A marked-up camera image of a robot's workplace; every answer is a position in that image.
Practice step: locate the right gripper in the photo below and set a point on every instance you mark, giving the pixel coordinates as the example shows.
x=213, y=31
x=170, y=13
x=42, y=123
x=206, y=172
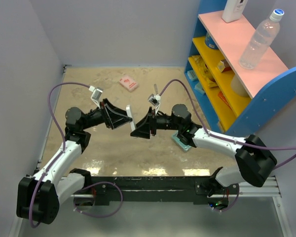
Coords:
x=148, y=123

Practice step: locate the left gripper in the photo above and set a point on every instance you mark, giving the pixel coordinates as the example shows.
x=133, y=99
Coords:
x=114, y=117

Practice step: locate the white remote control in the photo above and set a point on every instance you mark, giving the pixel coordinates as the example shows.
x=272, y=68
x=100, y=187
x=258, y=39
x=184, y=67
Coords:
x=129, y=114

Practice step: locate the clear-handled screwdriver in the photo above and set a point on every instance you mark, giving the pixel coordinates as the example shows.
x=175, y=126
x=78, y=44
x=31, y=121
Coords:
x=155, y=89

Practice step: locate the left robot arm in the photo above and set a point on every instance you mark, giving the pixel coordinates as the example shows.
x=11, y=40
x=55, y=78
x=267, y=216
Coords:
x=40, y=196

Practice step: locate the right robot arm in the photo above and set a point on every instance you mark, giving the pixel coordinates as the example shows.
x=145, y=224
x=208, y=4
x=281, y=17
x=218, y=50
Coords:
x=254, y=162

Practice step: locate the white Kamenoko sponge pack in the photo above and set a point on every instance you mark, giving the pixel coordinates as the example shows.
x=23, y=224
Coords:
x=128, y=83

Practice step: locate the teal Kamenoko sponge pack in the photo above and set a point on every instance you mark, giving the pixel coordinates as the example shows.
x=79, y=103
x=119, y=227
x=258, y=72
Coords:
x=182, y=144

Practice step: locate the teal sponge pack on shelf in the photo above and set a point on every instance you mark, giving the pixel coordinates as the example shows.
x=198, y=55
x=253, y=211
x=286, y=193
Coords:
x=192, y=75

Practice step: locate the yellow snack bag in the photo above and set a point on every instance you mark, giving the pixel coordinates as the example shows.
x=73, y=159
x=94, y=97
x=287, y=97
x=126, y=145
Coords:
x=205, y=72

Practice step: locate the orange box on shelf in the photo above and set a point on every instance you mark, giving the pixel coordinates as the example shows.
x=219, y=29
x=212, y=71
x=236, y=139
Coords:
x=222, y=97

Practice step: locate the blue shelf unit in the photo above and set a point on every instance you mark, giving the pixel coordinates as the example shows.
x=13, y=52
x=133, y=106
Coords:
x=270, y=86

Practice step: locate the small orange white box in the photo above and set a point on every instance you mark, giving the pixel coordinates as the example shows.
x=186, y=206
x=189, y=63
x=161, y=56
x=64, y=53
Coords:
x=223, y=66

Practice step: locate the beige cylinder on shelf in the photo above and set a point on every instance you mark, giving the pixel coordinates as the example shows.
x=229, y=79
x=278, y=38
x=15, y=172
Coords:
x=237, y=87

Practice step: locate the blue can on shelf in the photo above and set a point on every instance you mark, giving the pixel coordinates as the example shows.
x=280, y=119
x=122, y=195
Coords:
x=209, y=42

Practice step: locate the clear water bottle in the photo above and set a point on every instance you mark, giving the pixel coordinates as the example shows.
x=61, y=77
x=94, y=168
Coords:
x=261, y=40

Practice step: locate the white dispenser bottle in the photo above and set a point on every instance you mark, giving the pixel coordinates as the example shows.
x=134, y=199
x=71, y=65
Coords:
x=233, y=10

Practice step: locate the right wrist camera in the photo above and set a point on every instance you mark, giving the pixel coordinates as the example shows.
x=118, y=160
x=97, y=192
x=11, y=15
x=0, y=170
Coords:
x=155, y=99

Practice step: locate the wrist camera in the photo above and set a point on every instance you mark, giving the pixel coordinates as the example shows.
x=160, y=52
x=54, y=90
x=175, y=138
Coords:
x=96, y=94
x=155, y=99

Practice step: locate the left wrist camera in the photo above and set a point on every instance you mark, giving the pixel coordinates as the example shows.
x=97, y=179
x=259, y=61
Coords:
x=96, y=94

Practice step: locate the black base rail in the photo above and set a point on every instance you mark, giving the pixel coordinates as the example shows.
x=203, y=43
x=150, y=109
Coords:
x=195, y=189

